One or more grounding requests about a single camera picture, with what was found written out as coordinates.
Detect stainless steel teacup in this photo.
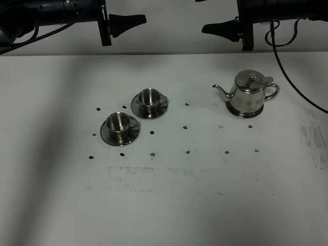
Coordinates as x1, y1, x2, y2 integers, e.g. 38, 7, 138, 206
106, 112, 138, 136
138, 88, 168, 113

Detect front stainless steel saucer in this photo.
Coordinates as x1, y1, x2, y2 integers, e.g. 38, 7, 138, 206
100, 116, 140, 147

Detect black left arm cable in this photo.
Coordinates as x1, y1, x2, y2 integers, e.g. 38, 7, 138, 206
0, 19, 85, 55

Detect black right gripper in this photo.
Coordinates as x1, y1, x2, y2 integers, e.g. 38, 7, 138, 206
202, 16, 254, 51

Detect rear stainless steel teacup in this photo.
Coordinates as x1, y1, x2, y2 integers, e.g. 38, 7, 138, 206
138, 88, 168, 113

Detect front stainless steel teacup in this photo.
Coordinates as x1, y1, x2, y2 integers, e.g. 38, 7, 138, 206
106, 112, 138, 136

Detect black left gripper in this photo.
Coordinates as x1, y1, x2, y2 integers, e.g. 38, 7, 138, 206
98, 6, 147, 46

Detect stainless steel teapot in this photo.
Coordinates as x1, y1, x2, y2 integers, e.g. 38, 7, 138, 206
213, 70, 280, 118

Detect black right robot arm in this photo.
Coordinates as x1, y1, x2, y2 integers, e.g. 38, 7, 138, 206
202, 0, 327, 51

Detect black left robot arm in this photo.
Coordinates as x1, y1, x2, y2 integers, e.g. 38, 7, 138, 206
1, 1, 147, 52

